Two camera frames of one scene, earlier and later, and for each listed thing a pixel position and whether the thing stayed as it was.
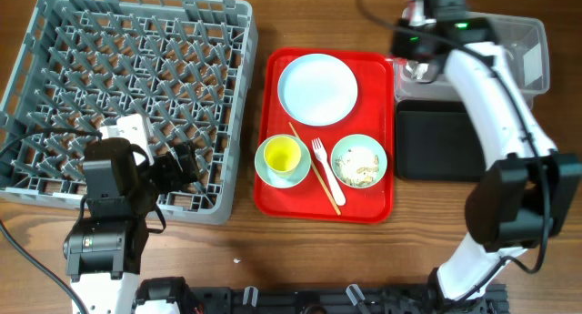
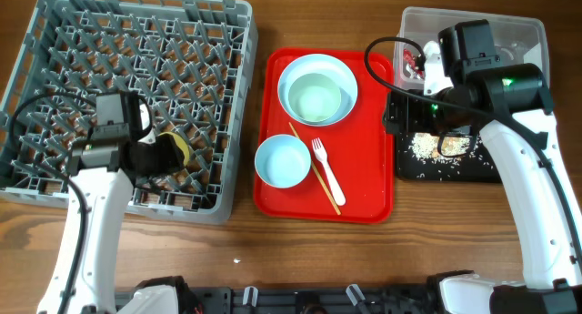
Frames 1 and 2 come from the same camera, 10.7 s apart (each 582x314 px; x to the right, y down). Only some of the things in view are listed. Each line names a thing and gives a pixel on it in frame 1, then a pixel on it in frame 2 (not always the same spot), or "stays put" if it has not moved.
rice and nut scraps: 357,166 -> 437,157
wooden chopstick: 317,175 stays put
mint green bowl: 364,140 -> 315,97
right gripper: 399,29 -> 413,122
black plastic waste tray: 437,140 stays put
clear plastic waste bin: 526,45 stays put
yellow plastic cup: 282,155 -> 183,144
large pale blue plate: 317,89 stays put
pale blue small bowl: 287,181 stays put
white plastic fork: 320,154 stays put
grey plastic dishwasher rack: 185,65 stays put
